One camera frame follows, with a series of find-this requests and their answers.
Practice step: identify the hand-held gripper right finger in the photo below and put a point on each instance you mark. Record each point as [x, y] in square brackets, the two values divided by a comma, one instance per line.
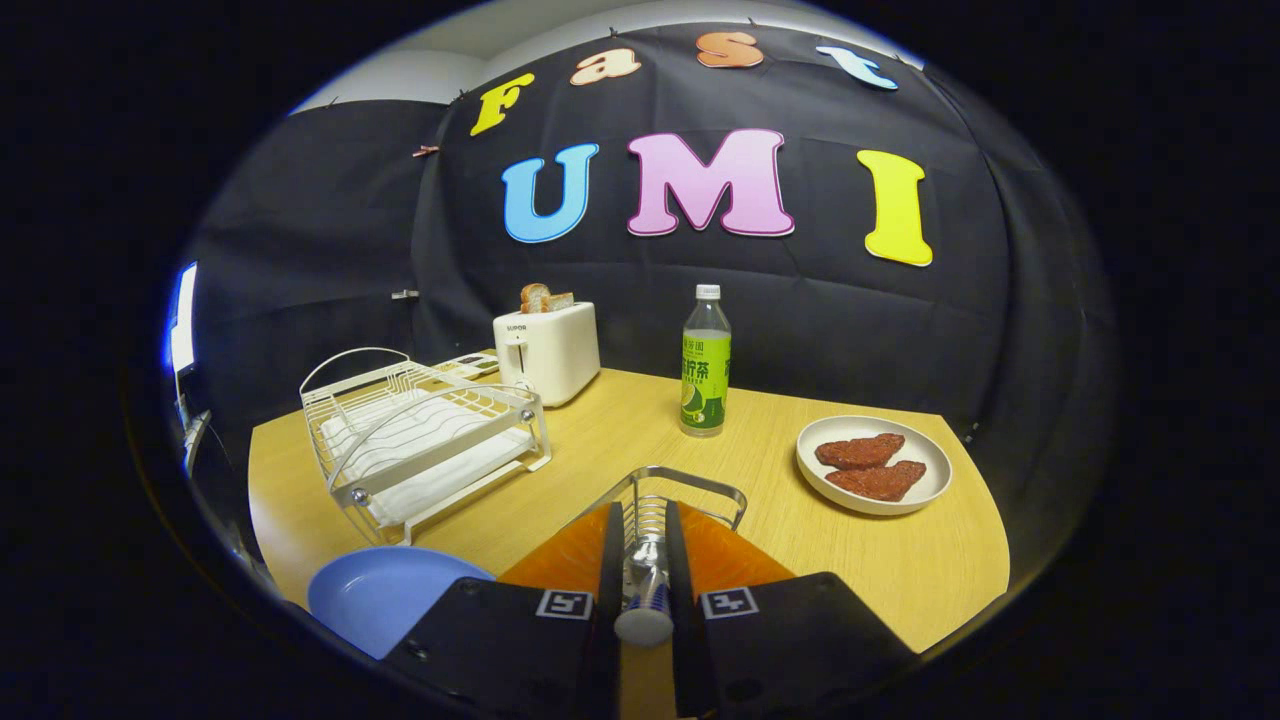
[680, 570]

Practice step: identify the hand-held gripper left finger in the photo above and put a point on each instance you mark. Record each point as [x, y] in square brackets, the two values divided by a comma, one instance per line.
[610, 570]

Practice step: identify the blue plate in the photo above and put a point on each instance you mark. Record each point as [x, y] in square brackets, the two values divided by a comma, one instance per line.
[380, 600]

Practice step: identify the cream plate with meat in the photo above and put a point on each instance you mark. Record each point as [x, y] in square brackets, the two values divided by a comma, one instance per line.
[930, 475]

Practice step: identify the green label drink bottle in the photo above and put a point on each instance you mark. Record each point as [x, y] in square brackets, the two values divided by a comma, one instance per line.
[705, 390]

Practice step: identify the white ribbed drain tray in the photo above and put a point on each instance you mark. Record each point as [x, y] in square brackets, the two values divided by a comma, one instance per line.
[420, 490]

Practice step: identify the red meat piece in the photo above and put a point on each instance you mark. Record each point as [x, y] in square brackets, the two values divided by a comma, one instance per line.
[860, 451]
[880, 482]

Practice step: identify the white toaster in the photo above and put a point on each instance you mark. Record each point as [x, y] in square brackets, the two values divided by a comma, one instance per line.
[550, 355]

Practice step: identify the divided condiment tray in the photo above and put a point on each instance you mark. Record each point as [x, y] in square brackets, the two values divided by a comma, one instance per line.
[470, 365]

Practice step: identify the bread slice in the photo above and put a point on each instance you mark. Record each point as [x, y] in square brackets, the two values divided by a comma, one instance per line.
[534, 298]
[561, 301]

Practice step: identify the black backdrop cloth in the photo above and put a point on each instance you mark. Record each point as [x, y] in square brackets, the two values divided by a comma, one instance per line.
[800, 320]

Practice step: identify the bright lit panel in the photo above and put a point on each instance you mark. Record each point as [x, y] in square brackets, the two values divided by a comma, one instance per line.
[183, 325]

